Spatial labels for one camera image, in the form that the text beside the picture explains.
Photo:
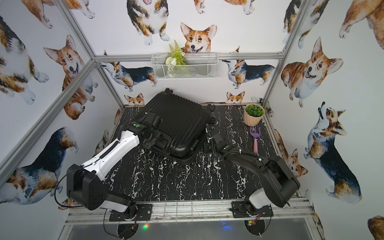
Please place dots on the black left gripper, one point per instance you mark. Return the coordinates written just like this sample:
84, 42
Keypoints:
154, 137

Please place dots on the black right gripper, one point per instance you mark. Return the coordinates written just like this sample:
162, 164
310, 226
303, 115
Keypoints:
205, 146

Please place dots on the black hard-shell suitcase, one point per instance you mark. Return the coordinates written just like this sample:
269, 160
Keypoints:
183, 124

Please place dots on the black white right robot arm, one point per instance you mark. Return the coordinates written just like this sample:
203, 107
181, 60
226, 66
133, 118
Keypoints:
278, 183

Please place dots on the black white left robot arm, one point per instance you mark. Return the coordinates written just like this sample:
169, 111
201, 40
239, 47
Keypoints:
85, 182

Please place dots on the purple pink garden fork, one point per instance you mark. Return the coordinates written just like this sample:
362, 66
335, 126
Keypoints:
255, 132

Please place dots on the peach plastic flower pot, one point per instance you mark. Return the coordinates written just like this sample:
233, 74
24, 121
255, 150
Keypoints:
251, 121

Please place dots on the green artificial succulent plant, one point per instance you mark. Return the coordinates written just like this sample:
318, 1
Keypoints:
255, 111

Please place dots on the artificial fern with white flower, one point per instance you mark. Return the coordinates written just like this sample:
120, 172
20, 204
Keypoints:
175, 61

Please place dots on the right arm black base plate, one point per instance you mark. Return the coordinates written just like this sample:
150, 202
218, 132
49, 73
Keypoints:
242, 209

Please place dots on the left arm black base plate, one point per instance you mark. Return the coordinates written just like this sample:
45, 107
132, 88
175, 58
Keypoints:
137, 212

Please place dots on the white wire wall basket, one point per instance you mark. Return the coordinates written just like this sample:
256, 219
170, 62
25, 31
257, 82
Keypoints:
189, 66

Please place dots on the aluminium front rail frame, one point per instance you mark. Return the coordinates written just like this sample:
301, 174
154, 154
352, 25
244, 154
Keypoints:
197, 211

